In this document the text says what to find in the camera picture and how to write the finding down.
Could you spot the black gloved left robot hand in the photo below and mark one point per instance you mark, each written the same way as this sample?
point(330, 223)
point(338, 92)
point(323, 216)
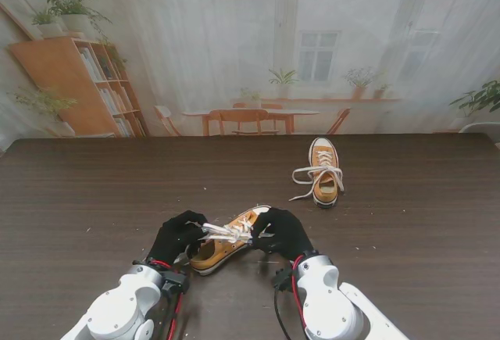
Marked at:
point(176, 238)

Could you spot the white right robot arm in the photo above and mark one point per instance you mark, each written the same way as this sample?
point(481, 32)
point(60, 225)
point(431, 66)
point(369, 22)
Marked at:
point(332, 301)

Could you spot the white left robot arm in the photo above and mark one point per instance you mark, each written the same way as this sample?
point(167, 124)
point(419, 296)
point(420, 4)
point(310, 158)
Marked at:
point(121, 305)

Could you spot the yellow canvas sneaker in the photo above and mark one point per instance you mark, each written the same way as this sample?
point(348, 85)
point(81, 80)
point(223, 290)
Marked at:
point(211, 260)
point(324, 148)

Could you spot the printed room scene backdrop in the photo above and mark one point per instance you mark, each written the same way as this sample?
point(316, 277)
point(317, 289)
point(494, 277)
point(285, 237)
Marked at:
point(215, 43)

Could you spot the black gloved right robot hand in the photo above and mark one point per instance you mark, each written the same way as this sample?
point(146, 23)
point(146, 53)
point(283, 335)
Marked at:
point(285, 234)

